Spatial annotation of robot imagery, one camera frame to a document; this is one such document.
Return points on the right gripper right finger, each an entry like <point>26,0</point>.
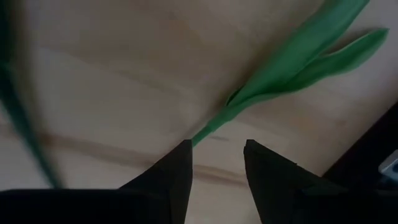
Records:
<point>280,193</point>

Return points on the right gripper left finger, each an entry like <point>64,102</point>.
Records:
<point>168,186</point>

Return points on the yellow artificial tulip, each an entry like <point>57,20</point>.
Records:
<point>295,56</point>
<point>25,127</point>

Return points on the white blue box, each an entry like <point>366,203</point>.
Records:
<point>390,166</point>

